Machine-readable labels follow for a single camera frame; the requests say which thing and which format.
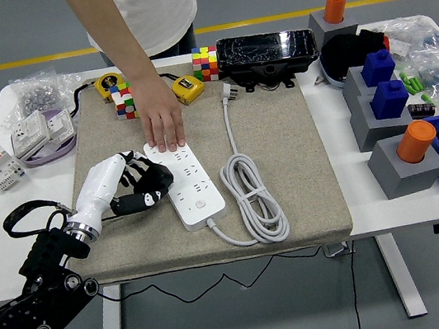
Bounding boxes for person's right hand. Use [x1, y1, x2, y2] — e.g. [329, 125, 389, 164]
[133, 70, 190, 157]

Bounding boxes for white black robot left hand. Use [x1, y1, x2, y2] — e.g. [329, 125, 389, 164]
[60, 143, 182, 238]

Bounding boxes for black plug adapter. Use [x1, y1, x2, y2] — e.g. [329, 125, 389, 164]
[126, 155, 177, 200]

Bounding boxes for white power strip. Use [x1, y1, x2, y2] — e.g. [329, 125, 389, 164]
[142, 131, 231, 237]

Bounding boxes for thin black adapter cord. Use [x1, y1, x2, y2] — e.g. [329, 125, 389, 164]
[95, 243, 334, 317]

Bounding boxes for puzzle cube white tiles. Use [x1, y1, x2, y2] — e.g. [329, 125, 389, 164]
[108, 80, 140, 123]

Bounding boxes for yellow tape measure black label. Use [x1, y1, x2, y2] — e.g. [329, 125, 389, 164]
[64, 70, 129, 110]

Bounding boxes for puzzle cube yellow tiles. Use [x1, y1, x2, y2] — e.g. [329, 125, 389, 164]
[190, 44, 223, 85]

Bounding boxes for clear bag of metal nuts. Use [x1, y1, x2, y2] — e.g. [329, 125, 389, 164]
[0, 62, 86, 133]

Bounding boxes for person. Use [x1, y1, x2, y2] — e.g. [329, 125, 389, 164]
[60, 0, 220, 167]

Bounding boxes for black cracked-screen device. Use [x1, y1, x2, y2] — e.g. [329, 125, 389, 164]
[212, 24, 323, 101]

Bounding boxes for grey-brown mat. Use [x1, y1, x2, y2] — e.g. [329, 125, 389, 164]
[38, 40, 357, 289]

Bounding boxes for grey block holder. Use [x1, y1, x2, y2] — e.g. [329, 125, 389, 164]
[306, 4, 362, 49]
[345, 88, 418, 155]
[339, 64, 375, 104]
[364, 129, 439, 203]

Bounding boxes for orange cylinder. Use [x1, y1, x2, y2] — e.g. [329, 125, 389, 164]
[320, 0, 352, 26]
[391, 117, 439, 167]

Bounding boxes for black cloth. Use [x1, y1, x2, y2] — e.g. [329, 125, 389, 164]
[318, 25, 392, 84]

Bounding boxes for black component strip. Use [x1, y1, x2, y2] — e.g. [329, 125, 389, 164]
[407, 100, 438, 122]

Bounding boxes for blue block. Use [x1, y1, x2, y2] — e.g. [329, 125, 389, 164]
[357, 47, 399, 89]
[366, 78, 413, 123]

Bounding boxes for green plastic pegs pile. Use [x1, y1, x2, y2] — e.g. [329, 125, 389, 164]
[398, 68, 427, 98]

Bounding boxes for clear bag of blue parts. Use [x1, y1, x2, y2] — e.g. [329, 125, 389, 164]
[410, 49, 439, 101]

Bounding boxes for clear bag of small parts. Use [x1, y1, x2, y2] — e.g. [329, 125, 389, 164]
[378, 12, 439, 63]

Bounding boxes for white power strip cord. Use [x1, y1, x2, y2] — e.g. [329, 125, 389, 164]
[186, 74, 292, 253]

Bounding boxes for white wall socket panel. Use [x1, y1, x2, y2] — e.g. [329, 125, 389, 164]
[41, 106, 77, 145]
[7, 109, 54, 161]

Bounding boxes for black hanging cable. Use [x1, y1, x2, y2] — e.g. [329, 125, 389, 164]
[342, 241, 367, 329]

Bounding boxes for grey metal table bracket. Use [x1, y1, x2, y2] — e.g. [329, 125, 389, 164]
[322, 239, 356, 260]

